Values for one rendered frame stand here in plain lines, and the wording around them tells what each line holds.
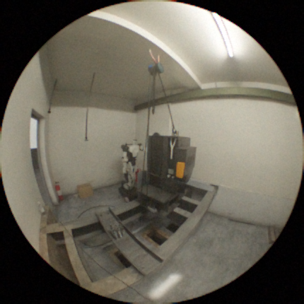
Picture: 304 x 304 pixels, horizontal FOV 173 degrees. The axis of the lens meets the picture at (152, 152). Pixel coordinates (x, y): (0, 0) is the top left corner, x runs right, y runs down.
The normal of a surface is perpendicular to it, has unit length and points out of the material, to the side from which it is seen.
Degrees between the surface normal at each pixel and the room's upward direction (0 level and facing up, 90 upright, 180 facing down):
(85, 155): 90
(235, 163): 90
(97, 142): 90
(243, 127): 90
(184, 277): 0
